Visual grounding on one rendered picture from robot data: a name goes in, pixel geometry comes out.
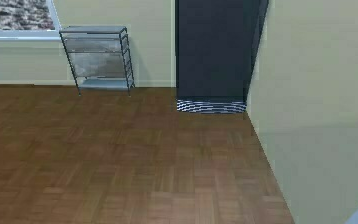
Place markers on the dark open room door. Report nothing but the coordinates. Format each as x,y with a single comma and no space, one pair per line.
257,40

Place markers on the white framed window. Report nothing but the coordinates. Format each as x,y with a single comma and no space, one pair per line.
18,16

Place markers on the grey metal shelf rack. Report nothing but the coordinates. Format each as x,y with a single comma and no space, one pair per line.
97,60

